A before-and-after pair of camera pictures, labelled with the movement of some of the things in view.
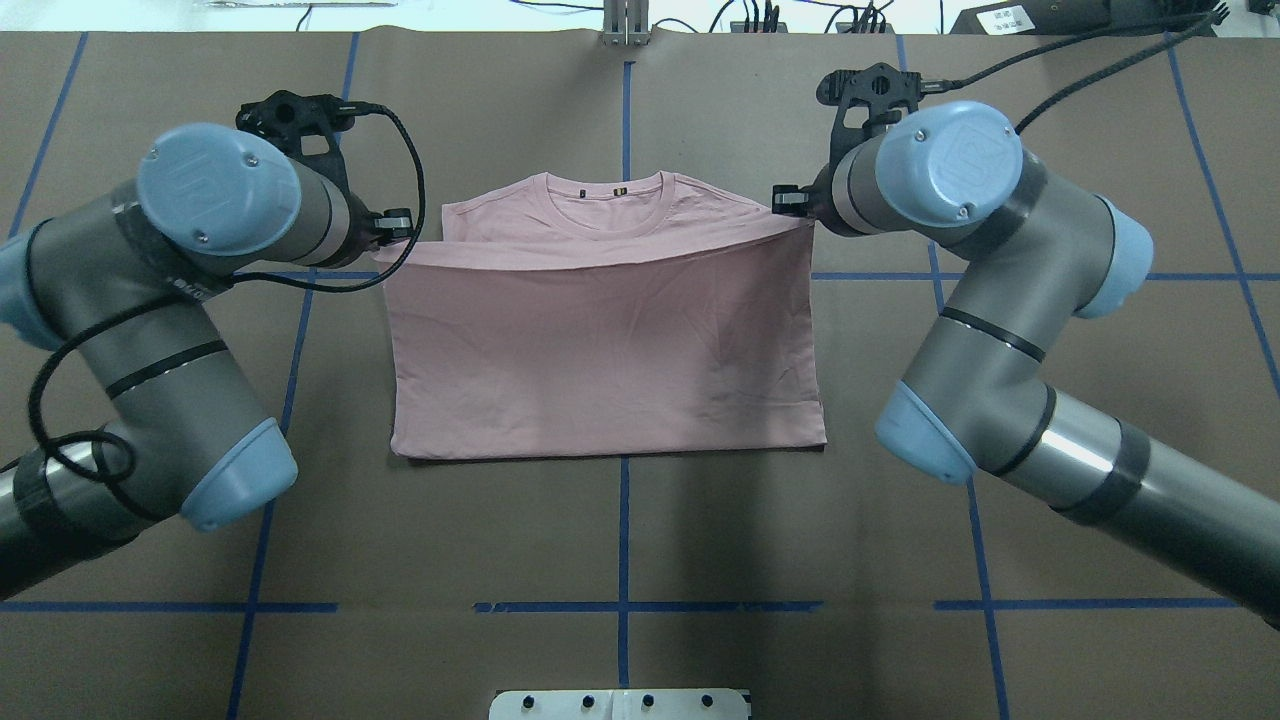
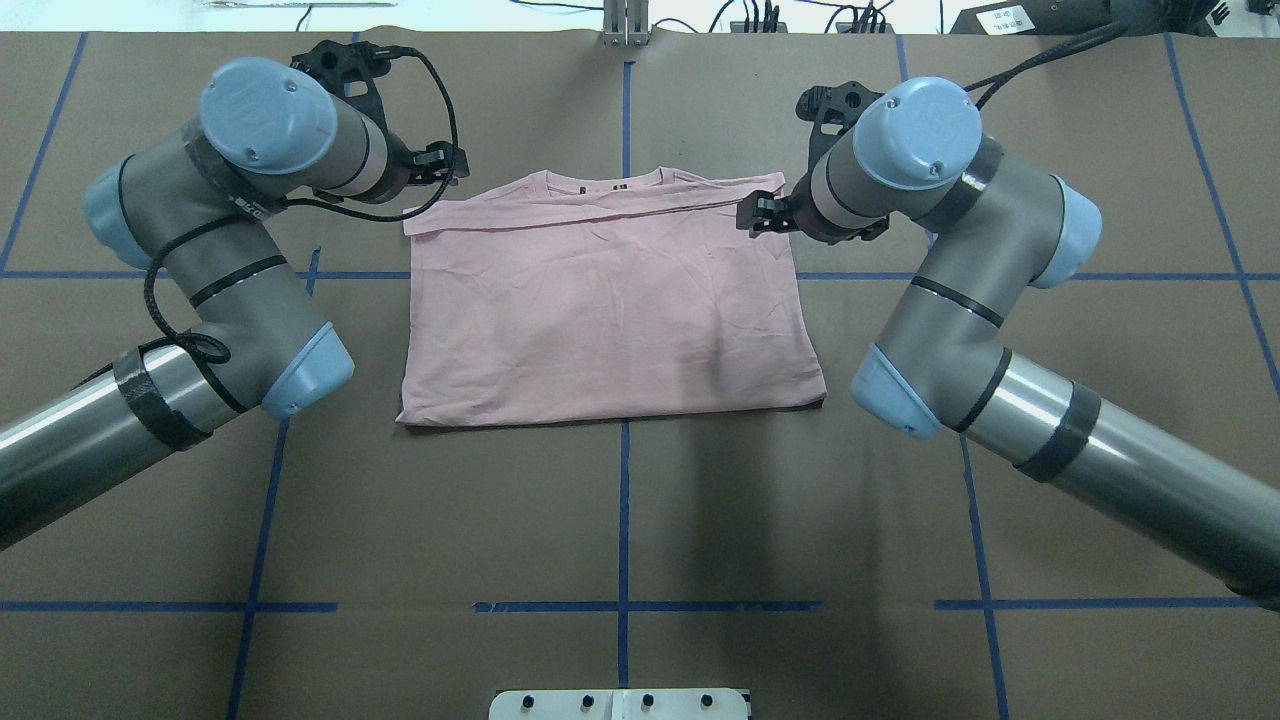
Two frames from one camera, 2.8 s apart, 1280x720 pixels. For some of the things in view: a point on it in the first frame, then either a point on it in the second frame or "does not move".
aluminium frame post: (626, 22) does not move
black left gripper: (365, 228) → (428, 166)
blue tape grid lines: (624, 607) does not move
